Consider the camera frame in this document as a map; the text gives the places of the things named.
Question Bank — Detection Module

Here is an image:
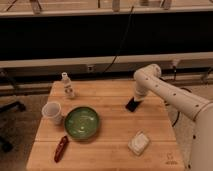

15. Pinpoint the black office chair base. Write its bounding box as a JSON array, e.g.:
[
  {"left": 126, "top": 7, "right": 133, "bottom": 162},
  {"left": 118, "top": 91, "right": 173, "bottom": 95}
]
[{"left": 0, "top": 69, "right": 27, "bottom": 153}]

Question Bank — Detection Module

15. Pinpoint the white cup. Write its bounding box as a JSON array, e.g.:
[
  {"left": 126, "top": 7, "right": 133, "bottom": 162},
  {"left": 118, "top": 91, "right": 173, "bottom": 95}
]
[{"left": 41, "top": 102, "right": 63, "bottom": 125}]

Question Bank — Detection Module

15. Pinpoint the black hanging cable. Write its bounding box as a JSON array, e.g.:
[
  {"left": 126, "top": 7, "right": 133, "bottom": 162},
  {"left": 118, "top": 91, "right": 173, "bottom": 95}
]
[{"left": 101, "top": 4, "right": 135, "bottom": 74}]

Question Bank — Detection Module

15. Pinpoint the black eraser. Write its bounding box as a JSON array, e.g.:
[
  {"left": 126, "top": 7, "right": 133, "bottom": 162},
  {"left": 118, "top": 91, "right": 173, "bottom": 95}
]
[{"left": 125, "top": 98, "right": 140, "bottom": 112}]

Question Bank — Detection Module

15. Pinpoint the green bowl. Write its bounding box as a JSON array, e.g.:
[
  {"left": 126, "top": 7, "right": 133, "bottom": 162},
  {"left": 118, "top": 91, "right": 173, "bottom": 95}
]
[{"left": 64, "top": 106, "right": 100, "bottom": 141}]

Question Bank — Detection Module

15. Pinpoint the white wrapped square object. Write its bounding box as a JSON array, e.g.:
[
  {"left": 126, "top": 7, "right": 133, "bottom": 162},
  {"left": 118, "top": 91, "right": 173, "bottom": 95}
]
[{"left": 128, "top": 131, "right": 150, "bottom": 156}]

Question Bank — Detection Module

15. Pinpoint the red brown pen tool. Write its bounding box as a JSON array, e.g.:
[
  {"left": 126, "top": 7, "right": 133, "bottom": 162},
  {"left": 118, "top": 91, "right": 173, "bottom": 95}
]
[{"left": 54, "top": 136, "right": 69, "bottom": 163}]

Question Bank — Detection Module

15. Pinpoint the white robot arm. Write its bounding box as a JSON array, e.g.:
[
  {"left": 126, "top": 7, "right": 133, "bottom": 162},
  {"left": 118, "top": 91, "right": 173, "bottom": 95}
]
[{"left": 134, "top": 64, "right": 213, "bottom": 171}]

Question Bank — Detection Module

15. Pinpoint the small clear bottle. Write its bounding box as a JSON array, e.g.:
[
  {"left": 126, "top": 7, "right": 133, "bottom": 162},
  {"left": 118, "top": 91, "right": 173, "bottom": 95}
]
[{"left": 62, "top": 72, "right": 75, "bottom": 99}]

